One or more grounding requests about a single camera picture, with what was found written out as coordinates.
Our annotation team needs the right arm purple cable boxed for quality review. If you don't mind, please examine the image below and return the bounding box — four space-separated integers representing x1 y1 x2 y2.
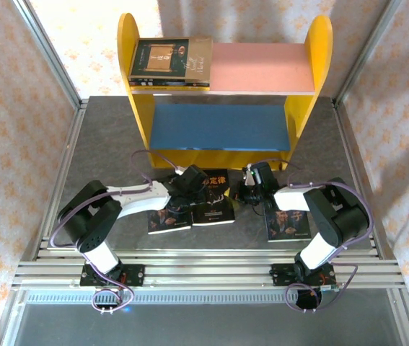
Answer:
245 158 375 314

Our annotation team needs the aluminium side rail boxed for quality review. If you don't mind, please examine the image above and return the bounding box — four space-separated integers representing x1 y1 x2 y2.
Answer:
19 96 90 260
332 96 389 260

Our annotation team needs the yellow cartoon book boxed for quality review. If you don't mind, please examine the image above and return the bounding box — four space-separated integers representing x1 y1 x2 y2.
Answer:
131 84 211 92

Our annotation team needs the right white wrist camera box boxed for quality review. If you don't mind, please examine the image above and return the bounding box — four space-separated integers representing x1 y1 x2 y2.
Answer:
243 163 258 187

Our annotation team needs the tan scroll cover book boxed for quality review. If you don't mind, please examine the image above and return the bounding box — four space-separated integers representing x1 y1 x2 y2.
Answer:
128 35 214 81

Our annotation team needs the black wolf eyes book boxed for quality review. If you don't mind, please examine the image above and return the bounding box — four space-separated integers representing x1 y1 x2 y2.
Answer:
128 76 211 88

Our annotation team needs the aluminium corner post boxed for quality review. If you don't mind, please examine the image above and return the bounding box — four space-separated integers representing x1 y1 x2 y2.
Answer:
333 0 405 105
11 0 82 109

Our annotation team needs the dark blue portrait book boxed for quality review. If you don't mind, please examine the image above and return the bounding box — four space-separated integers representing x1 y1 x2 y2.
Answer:
146 207 193 235
263 207 312 243

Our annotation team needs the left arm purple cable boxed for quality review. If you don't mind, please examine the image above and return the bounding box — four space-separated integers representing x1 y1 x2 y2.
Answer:
50 149 187 311

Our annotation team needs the aluminium rail frame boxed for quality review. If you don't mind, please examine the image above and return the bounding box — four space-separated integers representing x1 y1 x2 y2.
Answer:
11 247 405 289

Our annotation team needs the yellow pink blue bookshelf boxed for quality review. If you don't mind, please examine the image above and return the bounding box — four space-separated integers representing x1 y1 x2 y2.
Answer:
116 12 334 170

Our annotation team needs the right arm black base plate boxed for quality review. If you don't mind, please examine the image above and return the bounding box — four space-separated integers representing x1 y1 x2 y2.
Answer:
271 262 336 288

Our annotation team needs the grey slotted cable duct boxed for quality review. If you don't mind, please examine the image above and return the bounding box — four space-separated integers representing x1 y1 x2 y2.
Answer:
23 290 395 306

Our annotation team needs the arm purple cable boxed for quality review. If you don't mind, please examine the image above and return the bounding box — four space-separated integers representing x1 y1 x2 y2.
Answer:
245 158 375 314
50 149 187 311

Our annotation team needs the black antler book orange title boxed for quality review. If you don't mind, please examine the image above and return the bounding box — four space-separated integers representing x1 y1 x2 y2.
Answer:
191 168 237 227

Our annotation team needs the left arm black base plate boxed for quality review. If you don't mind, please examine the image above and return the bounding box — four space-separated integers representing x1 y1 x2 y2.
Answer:
80 264 146 288

